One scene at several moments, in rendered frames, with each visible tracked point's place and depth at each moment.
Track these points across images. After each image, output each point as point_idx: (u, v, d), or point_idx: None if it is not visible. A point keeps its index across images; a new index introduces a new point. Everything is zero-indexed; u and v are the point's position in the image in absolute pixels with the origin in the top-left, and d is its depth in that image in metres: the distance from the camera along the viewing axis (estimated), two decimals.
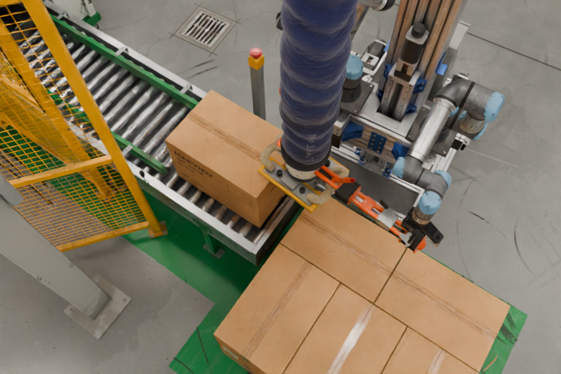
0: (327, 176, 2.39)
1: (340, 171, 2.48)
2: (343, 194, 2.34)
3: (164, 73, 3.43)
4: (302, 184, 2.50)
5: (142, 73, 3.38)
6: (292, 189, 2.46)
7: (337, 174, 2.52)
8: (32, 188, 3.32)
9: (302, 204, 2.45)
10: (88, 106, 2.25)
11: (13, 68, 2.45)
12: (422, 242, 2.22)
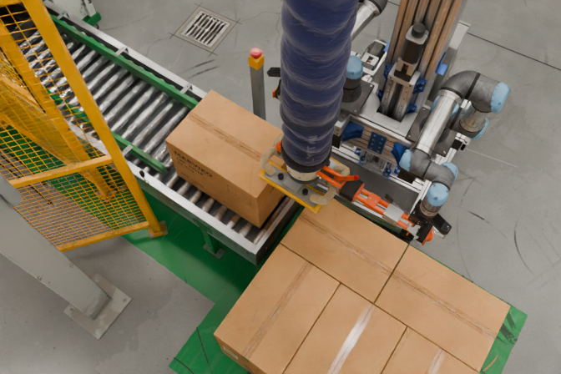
0: (330, 176, 2.39)
1: (341, 169, 2.48)
2: (347, 192, 2.34)
3: (164, 73, 3.43)
4: (305, 185, 2.49)
5: (142, 73, 3.38)
6: (295, 192, 2.46)
7: (338, 173, 2.53)
8: (32, 188, 3.32)
9: (306, 206, 2.45)
10: (88, 106, 2.25)
11: (13, 68, 2.45)
12: (429, 234, 2.24)
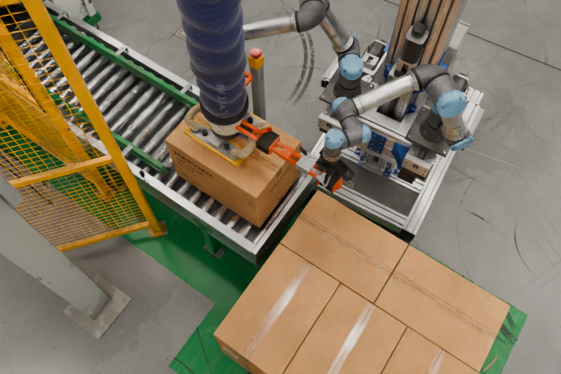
0: (248, 130, 2.51)
1: (261, 126, 2.60)
2: (263, 144, 2.46)
3: (164, 73, 3.43)
4: (227, 141, 2.61)
5: (142, 73, 3.38)
6: (217, 147, 2.57)
7: None
8: (32, 188, 3.32)
9: (228, 160, 2.56)
10: (88, 106, 2.25)
11: (13, 68, 2.45)
12: (337, 182, 2.36)
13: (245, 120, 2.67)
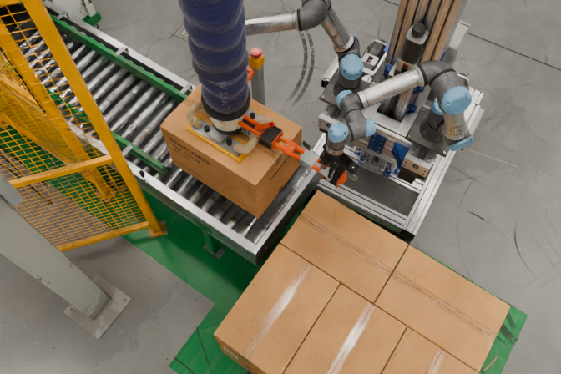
0: (250, 125, 2.49)
1: (264, 121, 2.58)
2: (266, 139, 2.44)
3: (164, 73, 3.43)
4: (229, 137, 2.59)
5: (142, 73, 3.38)
6: (219, 143, 2.56)
7: None
8: (32, 188, 3.32)
9: (230, 156, 2.55)
10: (88, 106, 2.25)
11: (13, 68, 2.45)
12: (341, 176, 2.34)
13: (248, 116, 2.65)
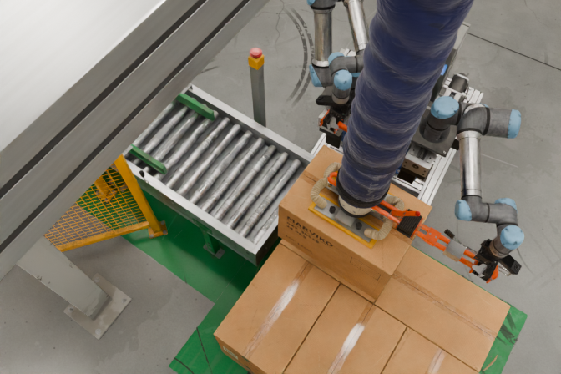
0: (386, 210, 2.30)
1: (395, 202, 2.38)
2: (406, 227, 2.24)
3: None
4: (357, 219, 2.39)
5: None
6: (349, 226, 2.36)
7: (391, 204, 2.43)
8: None
9: (361, 241, 2.35)
10: None
11: None
12: (495, 271, 2.15)
13: None
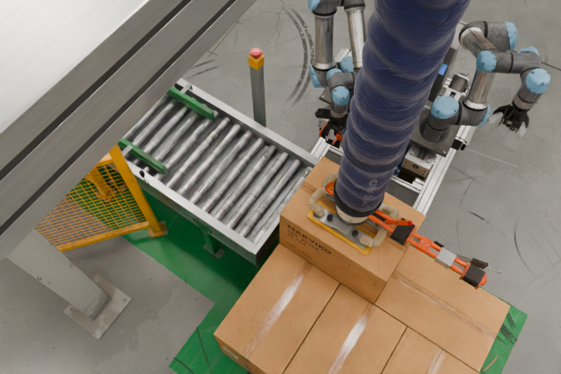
0: (381, 219, 2.41)
1: (390, 211, 2.50)
2: (399, 235, 2.36)
3: None
4: (354, 226, 2.51)
5: None
6: (345, 234, 2.48)
7: (386, 213, 2.55)
8: None
9: (356, 248, 2.47)
10: None
11: None
12: (483, 279, 2.26)
13: None
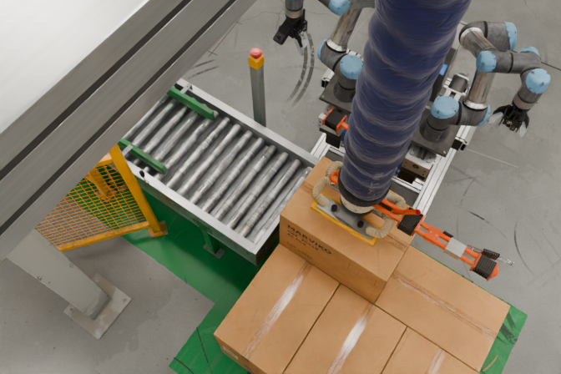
0: (387, 209, 2.32)
1: (396, 201, 2.41)
2: (406, 225, 2.27)
3: None
4: (359, 217, 2.42)
5: None
6: (350, 224, 2.38)
7: (392, 203, 2.45)
8: None
9: (362, 239, 2.38)
10: None
11: None
12: (495, 270, 2.17)
13: None
